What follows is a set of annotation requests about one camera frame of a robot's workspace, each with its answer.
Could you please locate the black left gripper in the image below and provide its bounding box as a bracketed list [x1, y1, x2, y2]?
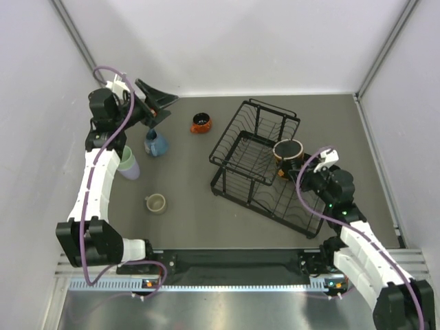
[113, 78, 177, 130]

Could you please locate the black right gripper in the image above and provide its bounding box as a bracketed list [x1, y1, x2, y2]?
[291, 160, 336, 207]

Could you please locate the blue ceramic mug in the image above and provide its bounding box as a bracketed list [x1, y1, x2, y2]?
[144, 129, 168, 157]

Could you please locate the black patterned mug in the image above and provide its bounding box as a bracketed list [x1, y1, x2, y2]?
[272, 139, 305, 181]

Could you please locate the orange patterned teapot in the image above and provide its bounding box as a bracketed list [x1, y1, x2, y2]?
[190, 113, 212, 133]

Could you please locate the lavender plastic cup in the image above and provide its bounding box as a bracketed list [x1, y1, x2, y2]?
[118, 158, 140, 180]

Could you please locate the beige ceramic mug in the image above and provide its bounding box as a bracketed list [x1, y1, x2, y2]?
[144, 193, 167, 215]

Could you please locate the green plastic cup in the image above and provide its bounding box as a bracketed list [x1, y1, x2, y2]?
[118, 146, 135, 171]

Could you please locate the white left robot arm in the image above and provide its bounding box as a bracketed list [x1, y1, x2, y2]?
[56, 78, 178, 273]

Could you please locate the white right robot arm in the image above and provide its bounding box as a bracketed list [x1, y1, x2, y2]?
[289, 166, 437, 329]

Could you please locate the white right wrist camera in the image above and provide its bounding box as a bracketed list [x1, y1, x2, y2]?
[313, 148, 339, 173]

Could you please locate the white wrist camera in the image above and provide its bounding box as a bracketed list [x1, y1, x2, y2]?
[105, 74, 131, 100]
[313, 148, 339, 173]

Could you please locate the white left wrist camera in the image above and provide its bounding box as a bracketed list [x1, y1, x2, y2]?
[105, 74, 131, 100]

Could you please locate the black wire dish rack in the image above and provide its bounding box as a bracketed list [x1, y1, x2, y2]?
[209, 98, 325, 239]

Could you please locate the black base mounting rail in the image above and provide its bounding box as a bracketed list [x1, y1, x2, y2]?
[54, 247, 430, 293]

